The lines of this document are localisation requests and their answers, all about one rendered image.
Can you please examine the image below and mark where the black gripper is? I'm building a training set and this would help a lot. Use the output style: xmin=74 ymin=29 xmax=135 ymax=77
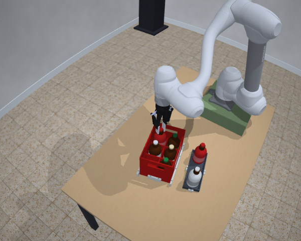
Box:
xmin=151 ymin=104 xmax=174 ymax=134

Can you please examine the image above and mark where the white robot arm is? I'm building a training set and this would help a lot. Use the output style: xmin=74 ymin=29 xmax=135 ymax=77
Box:
xmin=154 ymin=0 xmax=281 ymax=118

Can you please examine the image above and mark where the brown bottle with white cap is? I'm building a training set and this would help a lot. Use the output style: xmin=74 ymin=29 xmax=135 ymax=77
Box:
xmin=148 ymin=140 xmax=162 ymax=157

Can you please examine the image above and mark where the brown glass bottle with cream cap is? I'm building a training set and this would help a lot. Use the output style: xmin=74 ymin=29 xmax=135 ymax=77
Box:
xmin=164 ymin=145 xmax=177 ymax=161

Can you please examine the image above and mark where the white bottle with brown band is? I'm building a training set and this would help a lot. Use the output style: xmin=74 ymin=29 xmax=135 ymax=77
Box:
xmin=187 ymin=167 xmax=202 ymax=187

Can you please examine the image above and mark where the red bottle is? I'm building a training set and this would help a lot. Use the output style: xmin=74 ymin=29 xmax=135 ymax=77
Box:
xmin=193 ymin=143 xmax=207 ymax=164
xmin=154 ymin=127 xmax=167 ymax=146

